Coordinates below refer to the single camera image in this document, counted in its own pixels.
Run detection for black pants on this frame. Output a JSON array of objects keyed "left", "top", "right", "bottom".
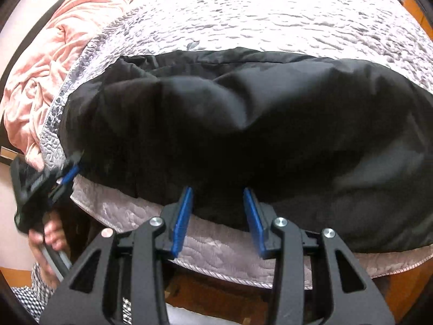
[{"left": 58, "top": 48, "right": 432, "bottom": 252}]

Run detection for checkered sleeve forearm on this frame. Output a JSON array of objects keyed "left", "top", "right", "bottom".
[{"left": 11, "top": 263, "right": 55, "bottom": 323}]

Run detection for person's left hand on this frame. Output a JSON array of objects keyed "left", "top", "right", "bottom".
[{"left": 28, "top": 210, "right": 70, "bottom": 289}]

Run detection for pink fleece blanket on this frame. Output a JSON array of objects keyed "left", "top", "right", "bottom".
[{"left": 1, "top": 0, "right": 134, "bottom": 170}]

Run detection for grey quilted bedspread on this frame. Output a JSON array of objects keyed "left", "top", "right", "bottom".
[{"left": 40, "top": 0, "right": 432, "bottom": 288}]

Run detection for orange wooden cabinet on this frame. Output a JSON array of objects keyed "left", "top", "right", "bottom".
[{"left": 403, "top": 0, "right": 433, "bottom": 39}]

